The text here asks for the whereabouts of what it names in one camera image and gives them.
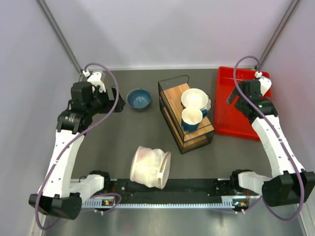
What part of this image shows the blue white mug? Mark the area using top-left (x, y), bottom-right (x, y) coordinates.
top-left (181, 107), bottom-right (208, 132)

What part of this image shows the black wire wooden shelf rack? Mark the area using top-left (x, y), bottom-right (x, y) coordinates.
top-left (158, 75), bottom-right (215, 154)

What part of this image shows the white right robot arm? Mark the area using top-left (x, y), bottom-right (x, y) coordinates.
top-left (227, 76), bottom-right (315, 207)

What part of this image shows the white ceramic bowl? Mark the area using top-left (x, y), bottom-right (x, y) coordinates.
top-left (181, 88), bottom-right (208, 110)

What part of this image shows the white scalloped plate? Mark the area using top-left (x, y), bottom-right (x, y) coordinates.
top-left (205, 94), bottom-right (212, 111)

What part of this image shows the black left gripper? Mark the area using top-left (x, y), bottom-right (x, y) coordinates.
top-left (87, 86), bottom-right (126, 116)

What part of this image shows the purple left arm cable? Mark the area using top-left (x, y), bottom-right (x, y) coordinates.
top-left (34, 62), bottom-right (119, 231)

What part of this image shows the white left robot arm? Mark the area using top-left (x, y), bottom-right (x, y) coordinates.
top-left (29, 82), bottom-right (125, 220)

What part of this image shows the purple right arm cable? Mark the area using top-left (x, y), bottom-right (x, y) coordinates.
top-left (233, 56), bottom-right (306, 220)

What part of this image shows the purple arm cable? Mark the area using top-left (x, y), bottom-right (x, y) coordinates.
top-left (233, 56), bottom-right (306, 220)
top-left (34, 62), bottom-right (119, 231)

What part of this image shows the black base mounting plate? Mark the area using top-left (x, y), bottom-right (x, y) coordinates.
top-left (100, 178), bottom-right (256, 204)

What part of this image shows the red plastic tray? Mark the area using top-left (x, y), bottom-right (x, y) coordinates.
top-left (214, 66), bottom-right (260, 141)

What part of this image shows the blue ceramic bowl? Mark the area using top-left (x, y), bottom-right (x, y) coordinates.
top-left (126, 88), bottom-right (152, 112)

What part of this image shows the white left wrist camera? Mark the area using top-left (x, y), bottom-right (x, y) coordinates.
top-left (82, 70), bottom-right (106, 93)

